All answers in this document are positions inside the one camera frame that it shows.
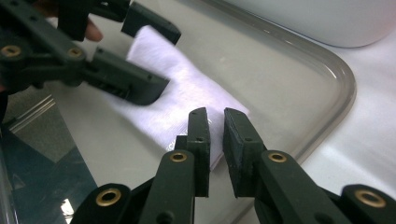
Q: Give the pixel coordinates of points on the purple sock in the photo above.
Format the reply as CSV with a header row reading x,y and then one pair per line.
x,y
174,77

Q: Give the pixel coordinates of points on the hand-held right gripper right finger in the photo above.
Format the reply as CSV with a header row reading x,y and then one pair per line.
x,y
243,155

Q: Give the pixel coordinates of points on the white divided storage box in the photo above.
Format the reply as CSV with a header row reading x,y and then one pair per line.
x,y
311,18

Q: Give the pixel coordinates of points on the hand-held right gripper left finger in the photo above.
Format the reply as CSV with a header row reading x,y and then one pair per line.
x,y
200,155

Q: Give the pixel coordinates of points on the translucent grey box lid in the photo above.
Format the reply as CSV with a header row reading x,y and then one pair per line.
x,y
264,68

